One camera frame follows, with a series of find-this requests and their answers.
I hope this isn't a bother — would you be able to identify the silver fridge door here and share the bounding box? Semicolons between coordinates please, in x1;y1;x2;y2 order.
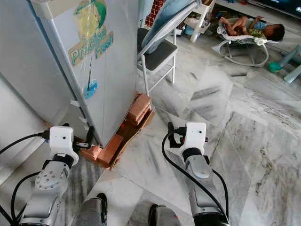
31;0;142;147

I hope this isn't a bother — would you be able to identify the silver small fridge body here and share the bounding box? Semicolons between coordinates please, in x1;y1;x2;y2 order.
0;0;92;137

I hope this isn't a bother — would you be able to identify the brown wooden base board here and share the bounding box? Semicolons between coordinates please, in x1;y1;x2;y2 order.
108;109;155;170

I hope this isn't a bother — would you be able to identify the white folding chair grey seat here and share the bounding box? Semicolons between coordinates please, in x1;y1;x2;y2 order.
136;0;201;97

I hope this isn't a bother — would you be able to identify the grey right robot leg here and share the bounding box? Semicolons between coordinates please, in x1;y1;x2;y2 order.
148;203;182;226

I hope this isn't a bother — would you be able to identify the green yellow brand sticker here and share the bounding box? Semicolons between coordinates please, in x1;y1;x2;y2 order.
68;0;114;66

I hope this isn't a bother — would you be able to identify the white baby bouncer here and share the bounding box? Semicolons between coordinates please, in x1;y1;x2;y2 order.
211;24;271;67

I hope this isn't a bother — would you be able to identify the red white patterned panel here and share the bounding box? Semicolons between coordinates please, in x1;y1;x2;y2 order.
144;0;164;27

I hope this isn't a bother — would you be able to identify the teal plastic bowl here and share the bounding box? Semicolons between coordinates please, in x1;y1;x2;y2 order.
268;61;283;74

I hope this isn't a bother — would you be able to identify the dark-haired baby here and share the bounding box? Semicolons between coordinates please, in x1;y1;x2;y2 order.
218;15;285;41

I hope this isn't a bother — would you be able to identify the pale blue plastic stool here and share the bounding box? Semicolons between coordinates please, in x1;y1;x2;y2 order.
280;44;301;84

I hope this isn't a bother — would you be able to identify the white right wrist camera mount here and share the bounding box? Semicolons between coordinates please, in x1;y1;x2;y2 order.
185;122;208;151

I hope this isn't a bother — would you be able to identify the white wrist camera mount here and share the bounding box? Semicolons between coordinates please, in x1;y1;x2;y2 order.
185;122;208;151
49;125;80;165

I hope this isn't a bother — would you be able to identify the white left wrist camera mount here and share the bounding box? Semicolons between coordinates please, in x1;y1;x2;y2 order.
49;125;80;165

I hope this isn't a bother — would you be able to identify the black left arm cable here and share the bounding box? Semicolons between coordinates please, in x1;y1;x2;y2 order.
10;171;48;226
0;133;52;226

